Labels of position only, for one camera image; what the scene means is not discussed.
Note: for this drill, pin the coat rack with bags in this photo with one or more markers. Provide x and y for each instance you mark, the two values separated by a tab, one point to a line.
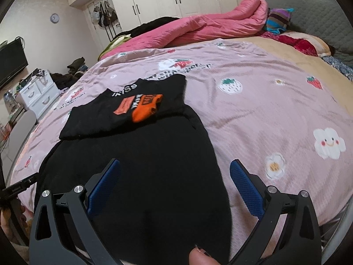
104	16

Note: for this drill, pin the blue patterned cloth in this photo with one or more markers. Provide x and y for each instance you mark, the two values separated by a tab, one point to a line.
339	66

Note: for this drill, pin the white drawer cabinet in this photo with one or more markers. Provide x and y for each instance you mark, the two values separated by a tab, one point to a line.
38	93

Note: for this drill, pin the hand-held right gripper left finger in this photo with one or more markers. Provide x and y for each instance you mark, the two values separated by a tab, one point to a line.
106	182

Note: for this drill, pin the black sweater with orange cuffs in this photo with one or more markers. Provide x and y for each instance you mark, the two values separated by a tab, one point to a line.
138	157

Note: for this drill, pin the round wall clock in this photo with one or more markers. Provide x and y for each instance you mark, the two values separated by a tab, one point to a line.
54	18

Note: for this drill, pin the pile of dark clothes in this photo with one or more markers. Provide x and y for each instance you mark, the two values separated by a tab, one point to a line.
71	71

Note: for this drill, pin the red pillow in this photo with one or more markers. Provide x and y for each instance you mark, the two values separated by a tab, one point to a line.
300	44

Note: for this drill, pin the person's left hand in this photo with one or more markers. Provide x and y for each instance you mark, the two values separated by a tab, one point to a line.
22	222

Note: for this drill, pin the striped purple pillow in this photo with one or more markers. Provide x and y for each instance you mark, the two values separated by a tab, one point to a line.
278	20

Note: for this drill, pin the black television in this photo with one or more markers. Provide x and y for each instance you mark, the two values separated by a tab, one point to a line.
12	63

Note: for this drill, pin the lilac cloth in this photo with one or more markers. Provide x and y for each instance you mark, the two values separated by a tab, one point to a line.
64	90

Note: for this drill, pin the black clothes heap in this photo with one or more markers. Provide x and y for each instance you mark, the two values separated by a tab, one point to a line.
154	26

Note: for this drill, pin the green blanket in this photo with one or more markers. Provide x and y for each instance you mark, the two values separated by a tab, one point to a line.
115	45

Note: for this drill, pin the grey quilted headboard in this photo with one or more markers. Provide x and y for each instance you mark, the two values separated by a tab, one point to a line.
317	13

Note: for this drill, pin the pink printed bedsheet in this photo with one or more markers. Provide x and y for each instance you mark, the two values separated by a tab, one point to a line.
275	116

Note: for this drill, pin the desk clutter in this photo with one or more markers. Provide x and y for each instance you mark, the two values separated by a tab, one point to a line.
12	105

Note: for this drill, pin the tan blanket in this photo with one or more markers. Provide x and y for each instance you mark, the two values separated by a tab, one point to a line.
303	66

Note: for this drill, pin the pink quilt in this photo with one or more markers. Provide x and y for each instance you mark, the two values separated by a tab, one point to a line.
206	24

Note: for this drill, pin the person's right hand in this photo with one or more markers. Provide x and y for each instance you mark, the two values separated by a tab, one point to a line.
202	258

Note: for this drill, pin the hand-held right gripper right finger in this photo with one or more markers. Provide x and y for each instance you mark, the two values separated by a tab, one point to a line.
248	187

